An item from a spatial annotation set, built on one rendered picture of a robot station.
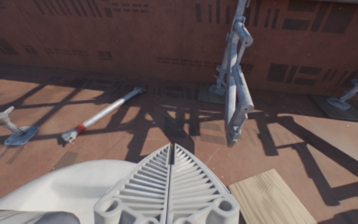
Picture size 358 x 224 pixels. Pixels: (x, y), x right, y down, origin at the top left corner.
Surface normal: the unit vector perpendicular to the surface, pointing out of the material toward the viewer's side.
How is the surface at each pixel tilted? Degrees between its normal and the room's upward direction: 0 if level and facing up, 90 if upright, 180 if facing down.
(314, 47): 90
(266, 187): 0
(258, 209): 0
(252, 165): 0
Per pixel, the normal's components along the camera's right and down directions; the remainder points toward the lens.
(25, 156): 0.03, -0.70
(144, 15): -0.15, 0.70
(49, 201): 0.92, 0.02
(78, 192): 0.02, 0.42
